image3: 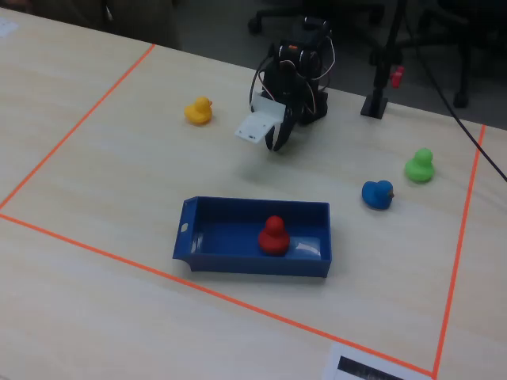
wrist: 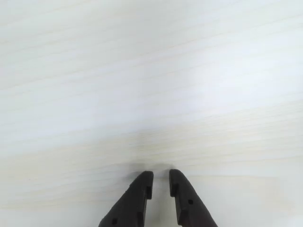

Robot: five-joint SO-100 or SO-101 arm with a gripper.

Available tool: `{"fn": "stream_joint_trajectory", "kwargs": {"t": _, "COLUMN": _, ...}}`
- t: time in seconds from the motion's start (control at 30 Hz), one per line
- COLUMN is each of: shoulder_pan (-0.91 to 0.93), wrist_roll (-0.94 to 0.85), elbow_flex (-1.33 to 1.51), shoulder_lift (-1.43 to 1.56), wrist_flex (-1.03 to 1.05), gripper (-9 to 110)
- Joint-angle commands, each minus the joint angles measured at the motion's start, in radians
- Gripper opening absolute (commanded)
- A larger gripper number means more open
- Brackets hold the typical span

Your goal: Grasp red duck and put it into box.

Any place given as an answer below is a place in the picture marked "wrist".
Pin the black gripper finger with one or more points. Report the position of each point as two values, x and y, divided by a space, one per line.
132 203
191 203

